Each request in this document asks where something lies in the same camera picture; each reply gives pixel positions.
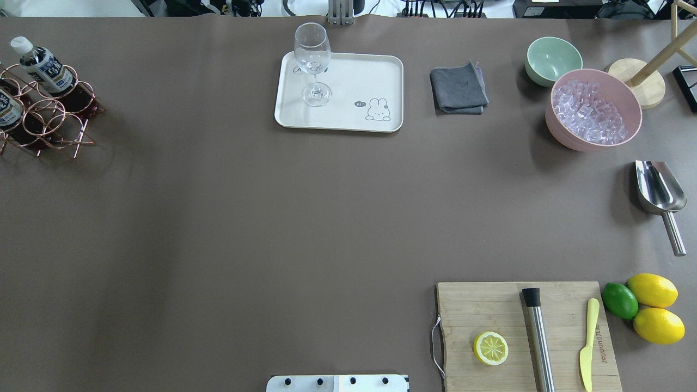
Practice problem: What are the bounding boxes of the copper wire bottle basket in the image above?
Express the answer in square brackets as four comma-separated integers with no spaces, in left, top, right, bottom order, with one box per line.
[2,64,106,159]

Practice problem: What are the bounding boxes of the tea bottle white cap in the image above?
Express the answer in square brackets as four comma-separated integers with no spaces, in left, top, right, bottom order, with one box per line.
[10,36,77,97]

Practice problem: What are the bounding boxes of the tea bottle in basket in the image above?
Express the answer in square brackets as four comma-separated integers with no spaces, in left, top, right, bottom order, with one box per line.
[1,78,25,131]

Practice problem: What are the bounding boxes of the cream rabbit tray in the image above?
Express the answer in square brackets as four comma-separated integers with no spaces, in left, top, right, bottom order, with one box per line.
[274,52,404,132]

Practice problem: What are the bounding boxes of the clear wine glass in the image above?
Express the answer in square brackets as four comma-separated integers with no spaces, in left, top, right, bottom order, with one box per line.
[294,22,331,107]

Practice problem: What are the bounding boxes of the grey folded cloth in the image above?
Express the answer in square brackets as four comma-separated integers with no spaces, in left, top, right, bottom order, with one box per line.
[429,60,490,115]

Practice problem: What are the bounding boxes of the bamboo cutting board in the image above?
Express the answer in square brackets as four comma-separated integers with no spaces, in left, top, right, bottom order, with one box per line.
[437,282,601,391]

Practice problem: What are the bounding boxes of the lemon half slice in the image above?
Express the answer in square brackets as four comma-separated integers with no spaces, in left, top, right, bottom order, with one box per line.
[473,332,509,366]

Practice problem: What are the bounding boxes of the green bowl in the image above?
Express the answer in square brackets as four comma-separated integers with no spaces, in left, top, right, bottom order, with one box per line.
[525,36,583,87]

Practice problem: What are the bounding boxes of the steel muddler black tip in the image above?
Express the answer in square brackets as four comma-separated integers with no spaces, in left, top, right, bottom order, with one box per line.
[521,287,556,391]

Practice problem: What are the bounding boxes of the pink bowl of ice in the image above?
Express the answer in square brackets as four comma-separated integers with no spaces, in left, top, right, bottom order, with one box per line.
[545,69,643,152]

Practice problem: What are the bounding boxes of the yellow plastic knife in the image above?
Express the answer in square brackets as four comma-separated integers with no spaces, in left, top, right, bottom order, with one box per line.
[578,298,600,391]

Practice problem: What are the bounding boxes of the green lime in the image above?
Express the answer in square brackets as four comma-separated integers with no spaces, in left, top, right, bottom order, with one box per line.
[601,283,638,320]

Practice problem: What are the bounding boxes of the steel ice scoop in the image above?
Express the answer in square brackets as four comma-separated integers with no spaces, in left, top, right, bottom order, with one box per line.
[634,160,687,256]

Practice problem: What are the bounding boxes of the upper whole lemon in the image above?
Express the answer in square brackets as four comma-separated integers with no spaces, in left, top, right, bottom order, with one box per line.
[626,273,678,308]

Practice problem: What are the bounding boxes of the whole lemon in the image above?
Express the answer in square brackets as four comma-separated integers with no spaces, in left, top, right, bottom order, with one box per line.
[633,307,686,345]
[626,273,678,308]

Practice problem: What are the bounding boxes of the wooden stand with round base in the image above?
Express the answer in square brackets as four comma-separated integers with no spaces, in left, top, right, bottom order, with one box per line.
[605,1,696,109]

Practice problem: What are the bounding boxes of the lower whole lemon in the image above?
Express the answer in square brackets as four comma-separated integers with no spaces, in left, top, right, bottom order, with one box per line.
[633,307,686,345]

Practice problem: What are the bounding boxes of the grey metal bracket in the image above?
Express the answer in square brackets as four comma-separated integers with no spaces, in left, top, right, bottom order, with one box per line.
[328,0,355,26]

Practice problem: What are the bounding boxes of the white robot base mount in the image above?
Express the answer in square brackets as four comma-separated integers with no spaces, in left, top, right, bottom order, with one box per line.
[266,374,410,391]

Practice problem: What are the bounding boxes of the black frame at right edge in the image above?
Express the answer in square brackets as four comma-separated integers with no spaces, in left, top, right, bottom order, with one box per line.
[672,65,696,113]

